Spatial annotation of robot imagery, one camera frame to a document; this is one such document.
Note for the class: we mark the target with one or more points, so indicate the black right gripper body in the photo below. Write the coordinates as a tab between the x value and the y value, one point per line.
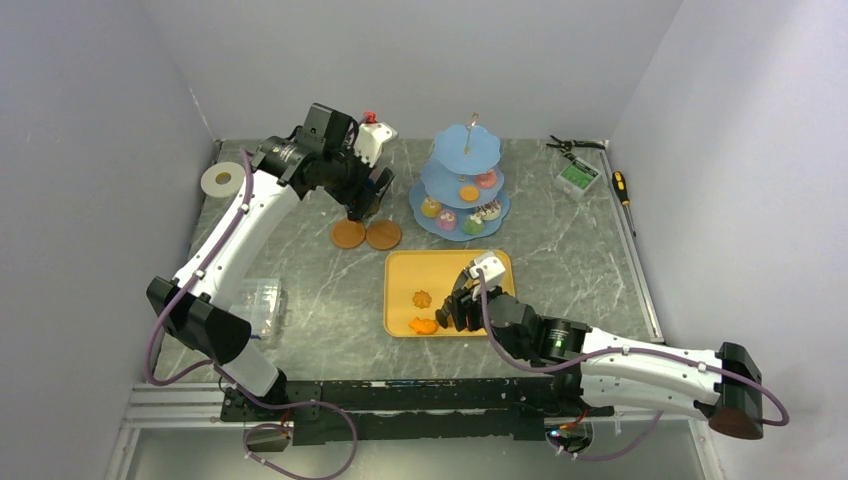
464	302

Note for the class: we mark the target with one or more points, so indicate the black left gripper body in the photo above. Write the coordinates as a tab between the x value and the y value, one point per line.
347	176

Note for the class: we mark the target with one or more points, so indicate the yellow cupcake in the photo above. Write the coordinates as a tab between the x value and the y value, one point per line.
430	208

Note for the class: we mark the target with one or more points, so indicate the green cupcake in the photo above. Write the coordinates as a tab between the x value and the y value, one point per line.
474	225

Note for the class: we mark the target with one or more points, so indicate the purple cupcake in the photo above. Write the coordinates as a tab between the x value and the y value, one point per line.
446	220

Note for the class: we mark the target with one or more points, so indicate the chocolate white sprinkled donut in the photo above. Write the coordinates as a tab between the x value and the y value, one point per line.
490	211

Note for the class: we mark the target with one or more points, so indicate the blue three-tier cake stand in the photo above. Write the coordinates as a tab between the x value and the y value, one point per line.
459	153

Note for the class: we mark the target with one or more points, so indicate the round orange cookie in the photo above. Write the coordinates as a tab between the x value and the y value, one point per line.
469	193

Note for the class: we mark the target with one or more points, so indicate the pink cupcake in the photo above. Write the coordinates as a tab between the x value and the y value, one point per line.
487	179

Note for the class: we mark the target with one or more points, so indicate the black food tongs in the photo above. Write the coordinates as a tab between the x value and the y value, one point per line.
445	317

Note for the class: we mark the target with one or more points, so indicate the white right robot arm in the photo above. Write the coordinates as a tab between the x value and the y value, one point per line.
599	369

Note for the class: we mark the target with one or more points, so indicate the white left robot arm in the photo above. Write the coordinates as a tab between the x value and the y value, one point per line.
331	151

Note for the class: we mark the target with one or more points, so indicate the orange fish-shaped cookie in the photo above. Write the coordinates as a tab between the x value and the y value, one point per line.
423	326

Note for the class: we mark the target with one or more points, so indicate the orange swirl cookie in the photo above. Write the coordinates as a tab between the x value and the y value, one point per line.
421	299

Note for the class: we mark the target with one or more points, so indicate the left wooden coaster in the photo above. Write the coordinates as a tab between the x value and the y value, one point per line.
347	234

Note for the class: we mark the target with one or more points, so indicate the wooden coaster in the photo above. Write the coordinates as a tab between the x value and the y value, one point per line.
347	234
383	235

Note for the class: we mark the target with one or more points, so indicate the yellow serving tray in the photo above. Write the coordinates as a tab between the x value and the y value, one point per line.
408	271

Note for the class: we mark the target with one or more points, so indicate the right wooden coaster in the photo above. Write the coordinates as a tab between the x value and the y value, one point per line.
383	235

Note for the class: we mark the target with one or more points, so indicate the white tape roll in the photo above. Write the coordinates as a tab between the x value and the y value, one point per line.
222	180

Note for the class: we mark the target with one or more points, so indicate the clear plastic screw box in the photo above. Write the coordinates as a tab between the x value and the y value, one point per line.
262	303

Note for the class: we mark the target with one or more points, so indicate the green white electronic box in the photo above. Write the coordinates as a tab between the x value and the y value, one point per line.
577	178

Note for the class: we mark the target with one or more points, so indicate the black pliers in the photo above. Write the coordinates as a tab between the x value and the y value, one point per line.
568	145

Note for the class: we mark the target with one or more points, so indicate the yellow black screwdriver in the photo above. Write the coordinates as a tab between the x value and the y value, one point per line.
619	185

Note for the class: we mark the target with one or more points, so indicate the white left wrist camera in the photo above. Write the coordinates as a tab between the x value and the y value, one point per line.
373	136

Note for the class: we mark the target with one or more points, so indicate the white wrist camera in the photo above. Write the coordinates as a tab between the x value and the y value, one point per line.
488	266
373	136

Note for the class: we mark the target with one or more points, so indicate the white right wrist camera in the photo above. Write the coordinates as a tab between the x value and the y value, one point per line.
488	266

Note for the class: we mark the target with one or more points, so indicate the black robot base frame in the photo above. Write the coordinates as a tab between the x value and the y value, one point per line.
520	408

